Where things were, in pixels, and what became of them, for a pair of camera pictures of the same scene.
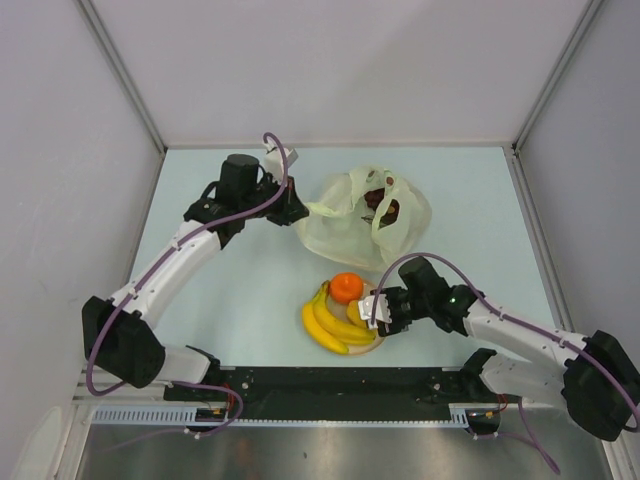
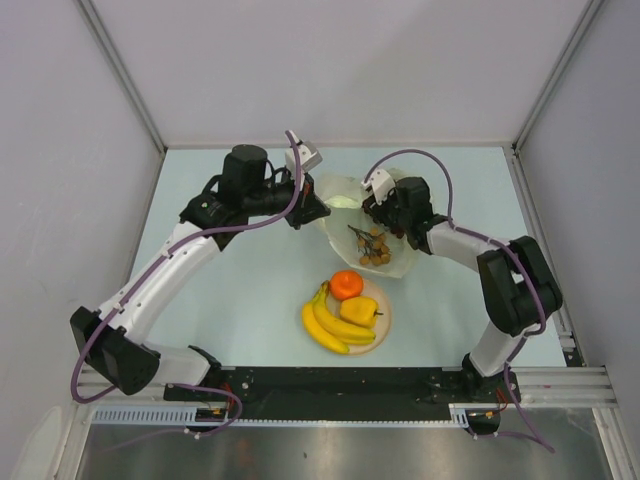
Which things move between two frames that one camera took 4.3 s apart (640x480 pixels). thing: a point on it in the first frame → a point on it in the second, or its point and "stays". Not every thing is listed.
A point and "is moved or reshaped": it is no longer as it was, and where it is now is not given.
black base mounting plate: x=348 y=393 stays
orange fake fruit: x=346 y=287 stays
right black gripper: x=386 y=329 → x=379 y=211
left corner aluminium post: x=123 y=71 stays
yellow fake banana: x=333 y=332 stays
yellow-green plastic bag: x=343 y=227 is moved or reshaped
